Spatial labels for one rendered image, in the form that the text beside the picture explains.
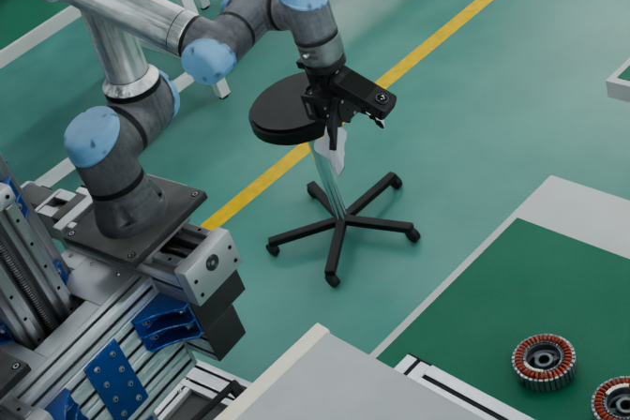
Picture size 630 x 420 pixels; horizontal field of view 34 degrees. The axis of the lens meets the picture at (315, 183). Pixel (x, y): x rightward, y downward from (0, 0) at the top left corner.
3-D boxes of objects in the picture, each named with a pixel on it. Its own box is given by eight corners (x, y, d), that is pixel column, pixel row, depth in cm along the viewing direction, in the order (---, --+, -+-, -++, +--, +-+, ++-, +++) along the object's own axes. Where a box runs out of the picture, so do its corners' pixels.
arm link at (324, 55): (347, 25, 170) (318, 52, 166) (354, 49, 173) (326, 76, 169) (313, 22, 175) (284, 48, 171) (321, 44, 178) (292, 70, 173)
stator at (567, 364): (537, 337, 191) (534, 323, 189) (590, 360, 184) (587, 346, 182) (502, 378, 186) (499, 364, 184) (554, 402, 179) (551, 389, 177)
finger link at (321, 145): (318, 171, 183) (322, 119, 181) (343, 177, 179) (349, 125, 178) (307, 172, 181) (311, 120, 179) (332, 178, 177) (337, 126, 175)
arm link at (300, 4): (285, -35, 169) (329, -36, 164) (305, 22, 175) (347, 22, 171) (261, -10, 164) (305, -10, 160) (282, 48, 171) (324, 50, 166)
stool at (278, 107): (250, 246, 361) (194, 119, 329) (345, 165, 383) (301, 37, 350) (358, 301, 324) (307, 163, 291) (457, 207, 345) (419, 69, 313)
